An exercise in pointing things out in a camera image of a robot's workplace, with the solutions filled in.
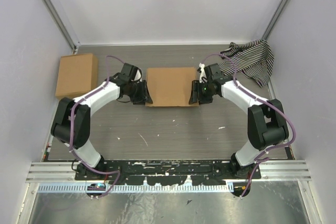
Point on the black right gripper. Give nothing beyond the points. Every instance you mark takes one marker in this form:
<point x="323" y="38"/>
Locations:
<point x="196" y="94"/>

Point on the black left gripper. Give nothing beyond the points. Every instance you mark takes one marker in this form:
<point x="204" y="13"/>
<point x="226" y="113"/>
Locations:
<point x="145" y="96"/>

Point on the brown cardboard box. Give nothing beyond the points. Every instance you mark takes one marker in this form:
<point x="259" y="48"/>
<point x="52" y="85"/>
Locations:
<point x="170" y="87"/>
<point x="77" y="75"/>

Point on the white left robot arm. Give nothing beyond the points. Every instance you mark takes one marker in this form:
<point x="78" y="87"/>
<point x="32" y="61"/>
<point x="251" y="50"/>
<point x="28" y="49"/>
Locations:
<point x="72" y="121"/>

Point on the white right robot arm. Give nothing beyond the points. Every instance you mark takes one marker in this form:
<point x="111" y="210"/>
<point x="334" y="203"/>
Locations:
<point x="266" y="127"/>

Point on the folded brown cardboard box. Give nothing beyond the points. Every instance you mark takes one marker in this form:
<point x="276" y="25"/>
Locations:
<point x="77" y="75"/>

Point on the striped black white cloth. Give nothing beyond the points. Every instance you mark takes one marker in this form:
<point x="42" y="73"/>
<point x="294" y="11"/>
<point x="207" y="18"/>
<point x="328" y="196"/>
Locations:
<point x="254" y="60"/>

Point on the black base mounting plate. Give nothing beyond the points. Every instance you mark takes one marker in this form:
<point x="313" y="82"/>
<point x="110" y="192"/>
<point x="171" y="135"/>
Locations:
<point x="167" y="173"/>

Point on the grey slotted cable duct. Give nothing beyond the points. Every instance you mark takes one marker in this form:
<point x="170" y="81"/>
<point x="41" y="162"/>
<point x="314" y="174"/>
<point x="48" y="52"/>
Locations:
<point x="99" y="188"/>

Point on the aluminium front frame rail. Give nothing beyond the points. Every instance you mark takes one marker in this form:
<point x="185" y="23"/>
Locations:
<point x="272" y="170"/>

